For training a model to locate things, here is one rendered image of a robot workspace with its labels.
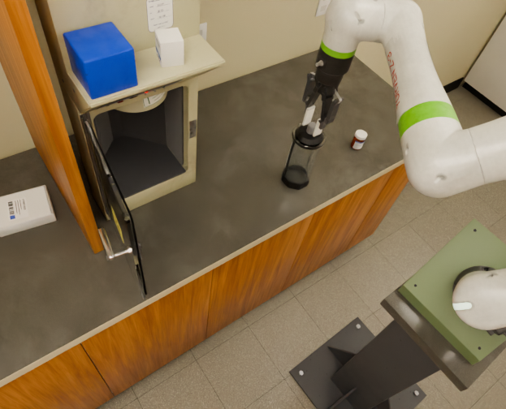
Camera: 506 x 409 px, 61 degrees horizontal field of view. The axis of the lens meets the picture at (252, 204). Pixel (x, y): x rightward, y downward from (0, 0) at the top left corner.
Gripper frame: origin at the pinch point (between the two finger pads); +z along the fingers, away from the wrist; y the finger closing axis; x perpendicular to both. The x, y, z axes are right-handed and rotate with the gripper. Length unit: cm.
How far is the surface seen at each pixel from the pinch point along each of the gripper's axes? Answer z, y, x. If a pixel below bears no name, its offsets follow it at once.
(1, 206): 24, -33, -89
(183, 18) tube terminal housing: -34, -16, -36
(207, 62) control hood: -29.0, -5.6, -35.9
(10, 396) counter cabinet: 49, 12, -108
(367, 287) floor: 122, 31, 52
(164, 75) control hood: -29, -6, -47
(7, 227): 24, -25, -89
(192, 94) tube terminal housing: -11.0, -16.0, -33.4
